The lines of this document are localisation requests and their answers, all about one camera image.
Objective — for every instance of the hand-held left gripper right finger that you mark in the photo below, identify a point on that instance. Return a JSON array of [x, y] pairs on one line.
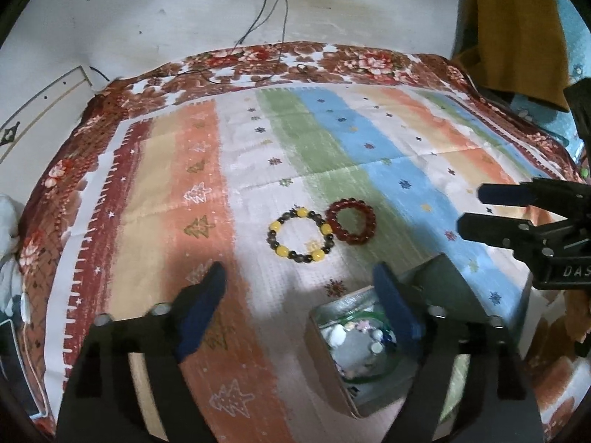
[[399, 304]]

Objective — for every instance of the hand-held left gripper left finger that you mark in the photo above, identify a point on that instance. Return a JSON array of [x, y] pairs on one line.
[[201, 314]]

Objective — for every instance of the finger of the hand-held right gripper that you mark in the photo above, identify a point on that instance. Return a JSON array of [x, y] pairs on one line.
[[489, 228], [503, 194]]

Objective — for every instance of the green jade bangle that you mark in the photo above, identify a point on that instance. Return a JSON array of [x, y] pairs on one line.
[[369, 379]]

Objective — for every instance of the silver metal tin box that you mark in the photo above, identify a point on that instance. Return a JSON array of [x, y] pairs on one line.
[[330, 378]]

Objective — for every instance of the mustard yellow cloth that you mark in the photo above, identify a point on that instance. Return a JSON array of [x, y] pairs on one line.
[[512, 32]]

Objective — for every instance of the striped colourful mat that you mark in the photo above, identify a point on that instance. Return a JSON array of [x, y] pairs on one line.
[[184, 147]]

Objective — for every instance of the light blue printed cloth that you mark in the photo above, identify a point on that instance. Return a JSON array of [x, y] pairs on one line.
[[577, 41]]

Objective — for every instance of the red floral blanket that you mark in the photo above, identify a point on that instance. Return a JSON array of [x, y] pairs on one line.
[[369, 62]]

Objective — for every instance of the black phone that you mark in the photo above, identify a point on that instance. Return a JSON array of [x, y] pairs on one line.
[[18, 369]]

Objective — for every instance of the grey white crumpled cloth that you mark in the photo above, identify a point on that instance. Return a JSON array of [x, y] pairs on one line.
[[8, 240]]

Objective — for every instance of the white headboard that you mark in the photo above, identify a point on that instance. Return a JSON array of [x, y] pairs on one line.
[[41, 106]]

